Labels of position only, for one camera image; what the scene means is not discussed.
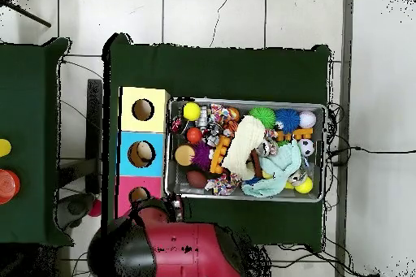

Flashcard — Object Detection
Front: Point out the colourful patterned paper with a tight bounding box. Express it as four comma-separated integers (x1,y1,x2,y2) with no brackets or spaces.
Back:
209,103,233,123
204,172,243,197

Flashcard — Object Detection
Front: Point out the shallow clear mesh bin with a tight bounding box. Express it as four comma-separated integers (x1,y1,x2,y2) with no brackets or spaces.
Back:
163,96,327,203

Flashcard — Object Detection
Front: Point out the wooden box with three holes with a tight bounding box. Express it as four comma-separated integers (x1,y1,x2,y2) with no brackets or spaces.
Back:
113,86,171,219

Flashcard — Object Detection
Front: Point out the red orange ball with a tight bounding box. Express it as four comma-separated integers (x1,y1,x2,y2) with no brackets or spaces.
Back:
185,126,204,145

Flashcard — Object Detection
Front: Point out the purple spiky ball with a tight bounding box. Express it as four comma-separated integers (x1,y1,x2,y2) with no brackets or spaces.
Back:
190,141,214,172

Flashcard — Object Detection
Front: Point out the large yellow ball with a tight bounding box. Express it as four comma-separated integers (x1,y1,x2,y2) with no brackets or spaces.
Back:
182,102,202,122

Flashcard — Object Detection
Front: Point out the cream knitted cloth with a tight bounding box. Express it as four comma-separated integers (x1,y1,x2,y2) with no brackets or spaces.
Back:
221,115,267,181

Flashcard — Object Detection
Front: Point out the green spiky ball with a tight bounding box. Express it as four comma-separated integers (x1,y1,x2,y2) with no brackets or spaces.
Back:
248,106,277,129

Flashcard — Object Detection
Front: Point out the mint green cloth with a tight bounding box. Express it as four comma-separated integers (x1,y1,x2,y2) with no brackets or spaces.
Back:
240,140,303,199

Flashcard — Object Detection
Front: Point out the blue spiky ball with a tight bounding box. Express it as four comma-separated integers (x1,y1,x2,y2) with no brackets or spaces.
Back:
274,107,301,135

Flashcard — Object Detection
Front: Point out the black and white soccer ball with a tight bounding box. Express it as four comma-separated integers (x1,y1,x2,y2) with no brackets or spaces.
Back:
297,138,315,157

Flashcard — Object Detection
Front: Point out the white baseball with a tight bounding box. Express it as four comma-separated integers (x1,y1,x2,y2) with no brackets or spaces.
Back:
298,110,317,129

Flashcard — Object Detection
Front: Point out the black upright panel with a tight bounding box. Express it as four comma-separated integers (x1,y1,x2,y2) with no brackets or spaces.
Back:
85,78,104,195

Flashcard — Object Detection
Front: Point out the dark green side table cloth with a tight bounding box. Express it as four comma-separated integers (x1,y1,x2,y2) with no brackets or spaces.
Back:
0,37,74,247

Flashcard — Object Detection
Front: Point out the yellow round object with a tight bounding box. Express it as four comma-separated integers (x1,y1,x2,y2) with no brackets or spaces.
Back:
0,138,12,158

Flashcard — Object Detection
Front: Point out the orange red round object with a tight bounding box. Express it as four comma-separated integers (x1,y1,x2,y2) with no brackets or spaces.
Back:
0,168,21,206

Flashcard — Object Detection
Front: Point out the black slanted rod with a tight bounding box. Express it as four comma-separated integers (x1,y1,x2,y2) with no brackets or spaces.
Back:
0,0,52,28

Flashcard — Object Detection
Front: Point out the black floor cable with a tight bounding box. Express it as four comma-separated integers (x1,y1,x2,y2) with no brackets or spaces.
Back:
326,145,416,167

